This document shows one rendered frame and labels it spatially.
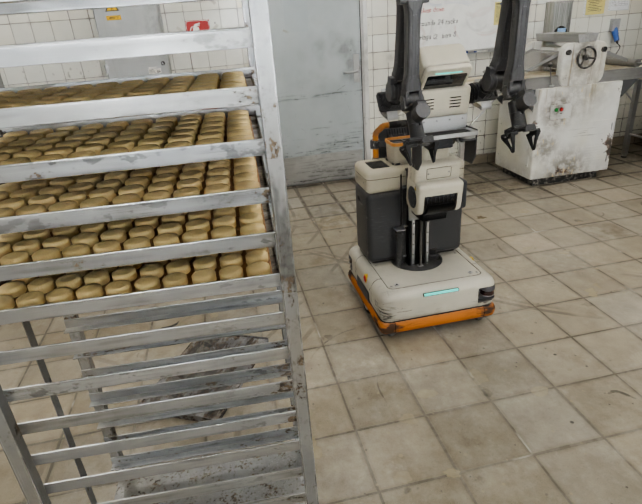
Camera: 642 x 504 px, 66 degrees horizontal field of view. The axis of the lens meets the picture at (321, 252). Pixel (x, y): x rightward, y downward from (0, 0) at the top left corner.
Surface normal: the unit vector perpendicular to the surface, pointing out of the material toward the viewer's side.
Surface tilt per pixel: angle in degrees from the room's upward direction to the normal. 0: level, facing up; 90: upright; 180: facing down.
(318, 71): 90
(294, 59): 90
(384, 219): 90
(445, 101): 98
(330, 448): 0
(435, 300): 90
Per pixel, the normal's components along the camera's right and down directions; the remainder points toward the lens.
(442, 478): -0.07, -0.91
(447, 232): 0.21, 0.40
